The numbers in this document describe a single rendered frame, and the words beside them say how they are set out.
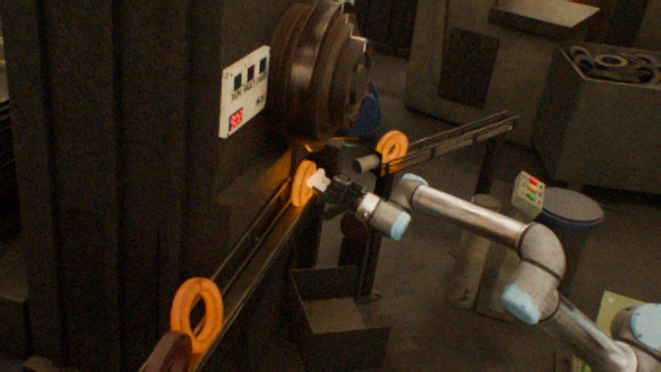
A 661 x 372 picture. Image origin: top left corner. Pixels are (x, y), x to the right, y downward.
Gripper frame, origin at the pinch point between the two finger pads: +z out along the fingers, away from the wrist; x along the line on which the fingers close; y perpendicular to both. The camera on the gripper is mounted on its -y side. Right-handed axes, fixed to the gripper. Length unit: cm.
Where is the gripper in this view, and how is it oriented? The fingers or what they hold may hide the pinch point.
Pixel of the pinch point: (305, 178)
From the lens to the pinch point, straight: 226.3
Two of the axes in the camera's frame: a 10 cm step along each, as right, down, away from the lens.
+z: -8.7, -4.9, 0.9
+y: 3.8, -7.7, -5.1
